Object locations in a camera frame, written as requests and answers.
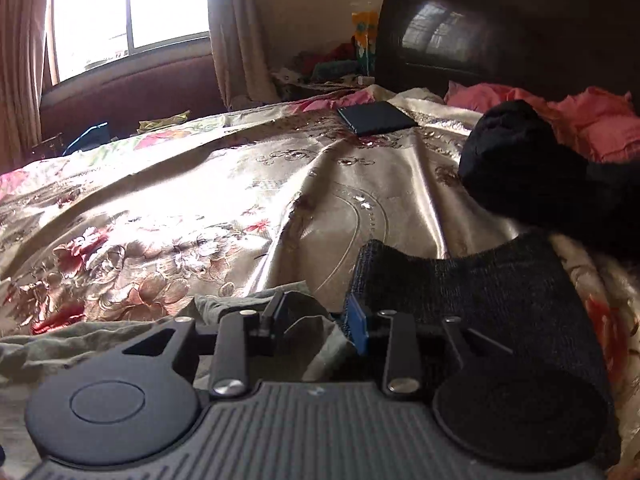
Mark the yellow-green cloth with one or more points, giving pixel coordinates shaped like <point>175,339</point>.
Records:
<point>162,121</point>

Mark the pink floral bed sheet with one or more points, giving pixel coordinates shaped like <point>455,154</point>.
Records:
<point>315,104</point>

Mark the black fleece cloth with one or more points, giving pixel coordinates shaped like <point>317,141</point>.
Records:
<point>525,175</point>

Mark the black ribbed cloth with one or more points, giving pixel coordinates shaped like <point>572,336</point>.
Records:
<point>480,290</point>

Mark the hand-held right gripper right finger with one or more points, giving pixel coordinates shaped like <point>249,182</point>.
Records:
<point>357,325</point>

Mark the pile of mixed clutter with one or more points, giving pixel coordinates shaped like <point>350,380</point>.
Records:
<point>320,67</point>

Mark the beige curtain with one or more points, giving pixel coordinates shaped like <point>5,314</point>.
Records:
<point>20,60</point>
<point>240,35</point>

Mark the dark wooden headboard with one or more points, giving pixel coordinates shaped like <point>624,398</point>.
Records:
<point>525,25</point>

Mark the maroon sofa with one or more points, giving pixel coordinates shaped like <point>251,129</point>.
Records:
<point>135,90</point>

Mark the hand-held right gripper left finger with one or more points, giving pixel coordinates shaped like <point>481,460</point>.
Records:
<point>274,317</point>

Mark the grey-green pants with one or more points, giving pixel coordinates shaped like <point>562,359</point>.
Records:
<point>125,332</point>

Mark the colourful printed box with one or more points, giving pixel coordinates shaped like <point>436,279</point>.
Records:
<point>365,35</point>

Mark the dark blue flat case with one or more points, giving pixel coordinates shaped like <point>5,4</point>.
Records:
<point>376,118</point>

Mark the shiny floral bedspread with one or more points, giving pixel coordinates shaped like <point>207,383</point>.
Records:
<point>200,185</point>

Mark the dark bag with blue trim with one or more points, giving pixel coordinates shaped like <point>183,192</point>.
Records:
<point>87,139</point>

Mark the window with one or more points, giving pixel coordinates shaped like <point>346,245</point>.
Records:
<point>125,10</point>

